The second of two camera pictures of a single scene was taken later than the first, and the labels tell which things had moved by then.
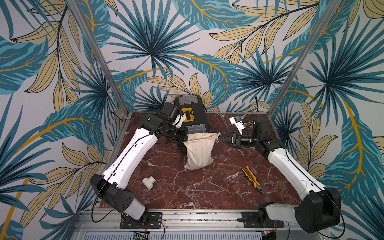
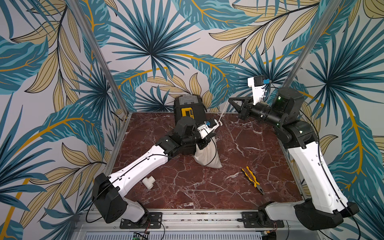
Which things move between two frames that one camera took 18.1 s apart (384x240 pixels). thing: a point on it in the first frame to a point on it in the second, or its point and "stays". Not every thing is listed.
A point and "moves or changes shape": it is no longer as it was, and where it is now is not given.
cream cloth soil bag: [199, 146] moves or changes shape
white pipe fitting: [148, 182] stays
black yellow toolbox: [193, 106] stays
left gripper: [183, 137] to [205, 141]
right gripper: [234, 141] to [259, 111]
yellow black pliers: [255, 183] stays
